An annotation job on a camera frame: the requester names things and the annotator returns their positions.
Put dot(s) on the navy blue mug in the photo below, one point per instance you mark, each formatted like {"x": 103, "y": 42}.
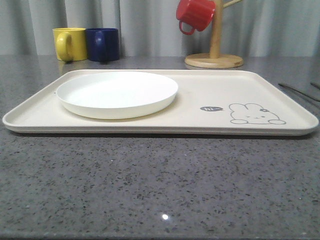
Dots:
{"x": 102, "y": 44}

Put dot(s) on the grey curtain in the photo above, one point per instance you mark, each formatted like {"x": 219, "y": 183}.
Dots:
{"x": 250, "y": 28}

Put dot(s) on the red mug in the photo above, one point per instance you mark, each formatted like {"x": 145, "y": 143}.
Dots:
{"x": 194, "y": 15}

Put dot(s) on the silver fork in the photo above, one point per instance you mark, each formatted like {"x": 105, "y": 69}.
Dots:
{"x": 289, "y": 87}

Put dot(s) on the yellow mug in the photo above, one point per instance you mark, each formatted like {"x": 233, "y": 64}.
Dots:
{"x": 70, "y": 44}

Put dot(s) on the silver spoon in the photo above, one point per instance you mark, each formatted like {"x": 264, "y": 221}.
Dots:
{"x": 315, "y": 85}

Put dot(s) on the wooden mug tree stand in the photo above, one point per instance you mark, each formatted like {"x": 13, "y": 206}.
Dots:
{"x": 215, "y": 59}

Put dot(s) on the white round plate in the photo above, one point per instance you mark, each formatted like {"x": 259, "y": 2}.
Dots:
{"x": 117, "y": 95}

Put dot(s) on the beige rabbit serving tray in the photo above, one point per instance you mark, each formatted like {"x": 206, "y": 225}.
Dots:
{"x": 218, "y": 102}

